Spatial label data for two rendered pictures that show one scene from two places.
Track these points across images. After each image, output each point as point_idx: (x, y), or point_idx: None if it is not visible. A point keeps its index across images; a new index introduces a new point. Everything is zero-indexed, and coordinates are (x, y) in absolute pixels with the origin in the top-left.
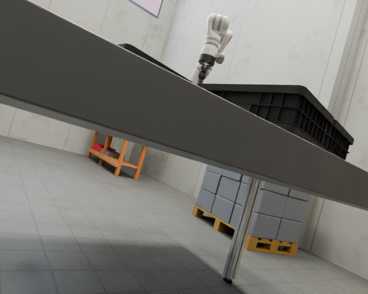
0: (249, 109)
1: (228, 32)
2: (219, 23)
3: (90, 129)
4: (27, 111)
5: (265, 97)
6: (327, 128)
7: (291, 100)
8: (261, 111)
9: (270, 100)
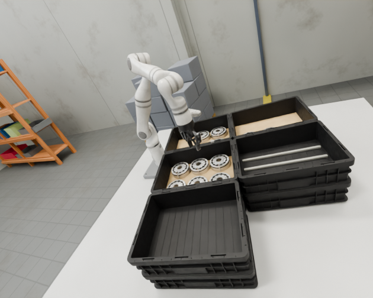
0: (309, 182)
1: (148, 59)
2: (177, 87)
3: None
4: None
5: (320, 171)
6: None
7: (344, 168)
8: (320, 178)
9: (327, 172)
